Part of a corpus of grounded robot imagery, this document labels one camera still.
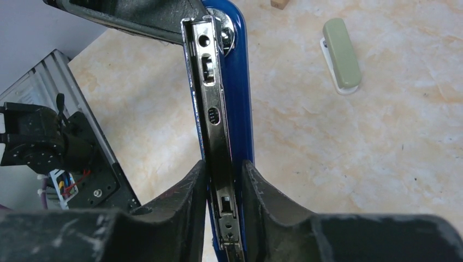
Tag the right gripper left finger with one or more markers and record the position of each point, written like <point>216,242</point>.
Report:
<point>168,228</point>

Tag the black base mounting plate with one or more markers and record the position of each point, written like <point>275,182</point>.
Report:
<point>104,184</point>

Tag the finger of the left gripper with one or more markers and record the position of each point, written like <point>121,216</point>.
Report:
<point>155,19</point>

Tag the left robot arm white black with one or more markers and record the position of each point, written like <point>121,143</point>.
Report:
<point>38,136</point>

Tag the blue stapler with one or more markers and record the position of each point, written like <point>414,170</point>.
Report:
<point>216,52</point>

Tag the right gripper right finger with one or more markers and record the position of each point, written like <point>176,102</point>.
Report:
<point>279,229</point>

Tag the small brown staple box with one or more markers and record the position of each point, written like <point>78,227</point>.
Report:
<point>279,4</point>

